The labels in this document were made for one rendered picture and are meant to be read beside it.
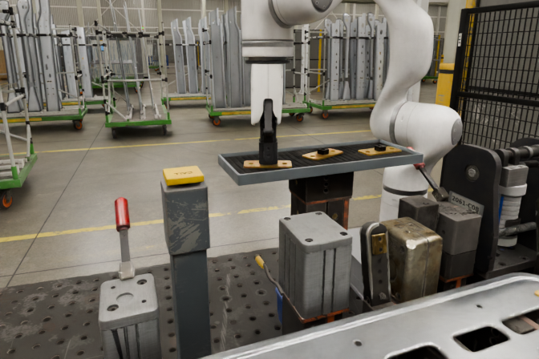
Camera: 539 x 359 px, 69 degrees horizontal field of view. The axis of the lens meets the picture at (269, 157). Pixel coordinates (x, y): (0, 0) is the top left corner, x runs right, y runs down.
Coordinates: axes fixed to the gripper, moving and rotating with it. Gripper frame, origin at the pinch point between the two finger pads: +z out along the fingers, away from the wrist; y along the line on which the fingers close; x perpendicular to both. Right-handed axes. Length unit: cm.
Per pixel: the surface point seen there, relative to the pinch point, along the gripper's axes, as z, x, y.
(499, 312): 18.6, 32.3, 19.6
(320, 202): 10.1, 9.6, -0.9
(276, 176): 3.0, 1.3, 5.5
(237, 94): 66, -52, -667
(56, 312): 48, -55, -21
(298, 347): 18.5, 3.5, 25.9
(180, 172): 2.5, -14.7, 4.4
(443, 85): 54, 353, -712
